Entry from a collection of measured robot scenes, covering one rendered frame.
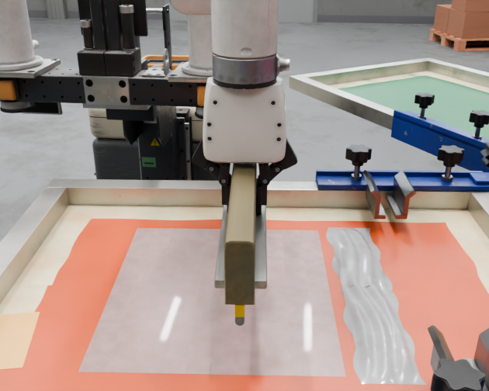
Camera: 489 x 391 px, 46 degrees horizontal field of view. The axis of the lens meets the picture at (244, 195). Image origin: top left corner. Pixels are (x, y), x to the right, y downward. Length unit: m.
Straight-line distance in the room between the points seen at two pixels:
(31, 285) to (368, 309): 0.46
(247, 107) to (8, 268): 0.40
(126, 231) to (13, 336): 0.28
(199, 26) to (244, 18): 0.55
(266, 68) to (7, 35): 0.77
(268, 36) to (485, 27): 7.39
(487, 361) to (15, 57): 1.06
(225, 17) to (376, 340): 0.41
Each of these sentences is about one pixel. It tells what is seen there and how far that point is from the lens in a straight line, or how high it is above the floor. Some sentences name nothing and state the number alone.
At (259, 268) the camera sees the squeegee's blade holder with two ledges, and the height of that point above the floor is 1.07.
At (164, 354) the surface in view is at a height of 0.96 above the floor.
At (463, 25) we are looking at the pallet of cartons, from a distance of 7.84.
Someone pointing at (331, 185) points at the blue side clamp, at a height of 1.00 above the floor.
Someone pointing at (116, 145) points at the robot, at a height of 0.77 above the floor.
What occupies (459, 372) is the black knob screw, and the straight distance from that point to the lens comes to 0.55.
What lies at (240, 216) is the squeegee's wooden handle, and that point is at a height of 1.14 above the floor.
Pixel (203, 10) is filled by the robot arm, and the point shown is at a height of 1.32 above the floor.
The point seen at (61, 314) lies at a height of 0.96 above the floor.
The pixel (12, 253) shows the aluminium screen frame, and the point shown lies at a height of 0.99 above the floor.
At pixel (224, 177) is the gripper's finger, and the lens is 0.71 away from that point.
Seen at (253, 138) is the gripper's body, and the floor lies 1.18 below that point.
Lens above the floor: 1.41
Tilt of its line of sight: 25 degrees down
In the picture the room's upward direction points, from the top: straight up
